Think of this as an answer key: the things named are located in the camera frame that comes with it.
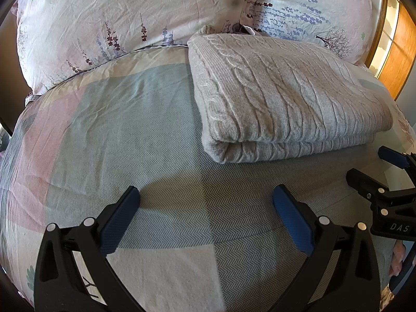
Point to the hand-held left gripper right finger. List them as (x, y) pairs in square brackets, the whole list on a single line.
[(292, 221)]

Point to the wooden headboard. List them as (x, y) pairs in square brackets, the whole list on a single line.
[(398, 58)]

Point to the person's right hand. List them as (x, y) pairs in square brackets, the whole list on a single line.
[(399, 260)]

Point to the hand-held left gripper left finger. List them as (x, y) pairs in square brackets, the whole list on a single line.
[(119, 222)]

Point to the pastel checked bed cover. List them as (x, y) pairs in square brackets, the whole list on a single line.
[(130, 130)]

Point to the pink floral pillow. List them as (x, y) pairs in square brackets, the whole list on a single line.
[(113, 19)]

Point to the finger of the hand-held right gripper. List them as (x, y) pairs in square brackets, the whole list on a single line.
[(393, 158), (362, 180)]

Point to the white gold-rimmed headboard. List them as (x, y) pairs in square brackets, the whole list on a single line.
[(385, 29)]

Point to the white lavender-print pillow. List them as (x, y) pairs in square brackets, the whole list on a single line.
[(308, 9)]

